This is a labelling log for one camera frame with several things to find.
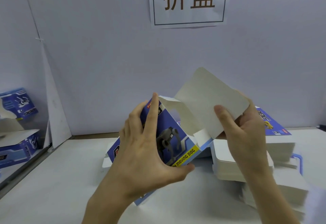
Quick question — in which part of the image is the blue dog-print cardboard box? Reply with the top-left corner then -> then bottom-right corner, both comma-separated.
104,67 -> 251,206

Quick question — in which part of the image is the white paper wall sign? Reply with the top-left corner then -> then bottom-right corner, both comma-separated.
148,0 -> 231,29

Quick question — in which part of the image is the person's left forearm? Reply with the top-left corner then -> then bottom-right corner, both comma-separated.
81,198 -> 134,224

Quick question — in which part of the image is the person's right forearm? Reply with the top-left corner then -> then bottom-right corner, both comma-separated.
249,164 -> 301,224

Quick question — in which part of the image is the pile of blue boxes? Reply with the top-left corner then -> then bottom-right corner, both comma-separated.
0,88 -> 41,170

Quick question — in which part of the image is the person's left hand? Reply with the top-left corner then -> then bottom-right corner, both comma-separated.
89,92 -> 196,213

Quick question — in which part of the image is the person's right hand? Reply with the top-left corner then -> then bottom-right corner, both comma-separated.
213,96 -> 276,180

